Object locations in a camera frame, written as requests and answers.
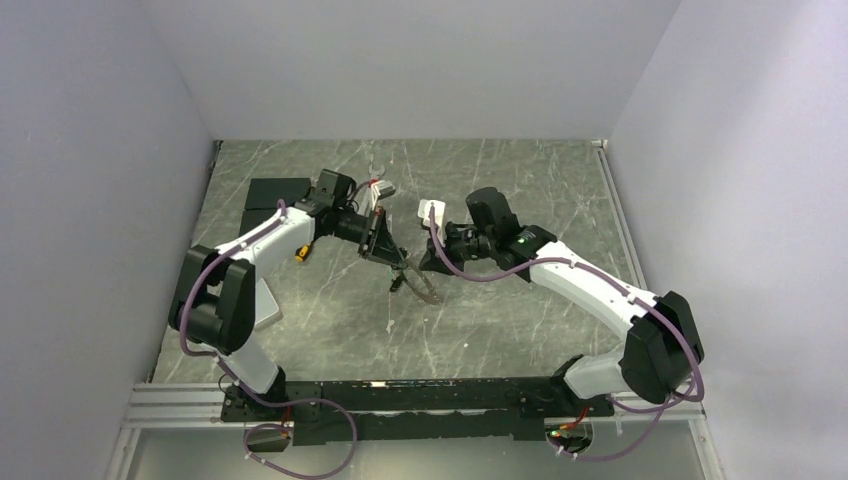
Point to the yellow black handled screwdriver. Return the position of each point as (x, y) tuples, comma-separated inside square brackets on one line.
[(303, 252)]

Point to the aluminium frame rail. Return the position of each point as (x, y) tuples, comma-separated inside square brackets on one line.
[(198, 406)]

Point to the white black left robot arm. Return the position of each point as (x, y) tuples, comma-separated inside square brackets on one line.
[(214, 308)]

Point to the black flat electronic box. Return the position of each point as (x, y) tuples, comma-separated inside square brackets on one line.
[(263, 197)]

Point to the white rectangular router box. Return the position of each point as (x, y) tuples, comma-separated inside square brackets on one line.
[(267, 309)]

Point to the silver open-end wrench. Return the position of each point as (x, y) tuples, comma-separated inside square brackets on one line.
[(376, 172)]

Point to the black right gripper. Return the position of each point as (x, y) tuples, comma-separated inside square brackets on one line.
[(433, 260)]

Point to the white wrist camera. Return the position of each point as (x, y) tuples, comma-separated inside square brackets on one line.
[(432, 214), (379, 190)]

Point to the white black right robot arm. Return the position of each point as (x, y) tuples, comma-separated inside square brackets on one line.
[(661, 351)]

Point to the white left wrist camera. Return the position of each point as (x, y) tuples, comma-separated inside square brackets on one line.
[(379, 190)]

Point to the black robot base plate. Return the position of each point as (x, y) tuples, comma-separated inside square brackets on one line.
[(521, 408)]

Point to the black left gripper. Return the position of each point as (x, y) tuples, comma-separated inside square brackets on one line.
[(379, 246)]

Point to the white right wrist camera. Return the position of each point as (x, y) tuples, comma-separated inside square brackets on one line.
[(432, 214)]

